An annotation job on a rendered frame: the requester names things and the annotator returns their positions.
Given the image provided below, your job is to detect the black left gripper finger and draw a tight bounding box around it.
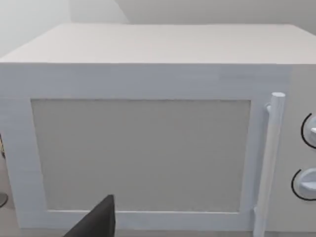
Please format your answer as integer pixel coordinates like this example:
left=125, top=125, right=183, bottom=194
left=63, top=194, right=117, bottom=237

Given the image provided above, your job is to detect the pale microwave door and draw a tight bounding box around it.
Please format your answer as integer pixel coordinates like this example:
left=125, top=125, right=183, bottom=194
left=0, top=63, right=293, bottom=232

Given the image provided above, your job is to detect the pale microwave oven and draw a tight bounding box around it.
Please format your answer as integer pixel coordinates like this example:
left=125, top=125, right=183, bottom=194
left=0, top=23, right=316, bottom=233

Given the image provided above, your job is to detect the pale microwave knob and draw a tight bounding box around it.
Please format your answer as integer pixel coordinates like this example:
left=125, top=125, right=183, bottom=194
left=296, top=167, right=316, bottom=197
left=303, top=115, right=316, bottom=147

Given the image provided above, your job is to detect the pale microwave door handle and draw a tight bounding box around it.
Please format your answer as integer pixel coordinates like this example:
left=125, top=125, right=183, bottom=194
left=252, top=92, right=286, bottom=237

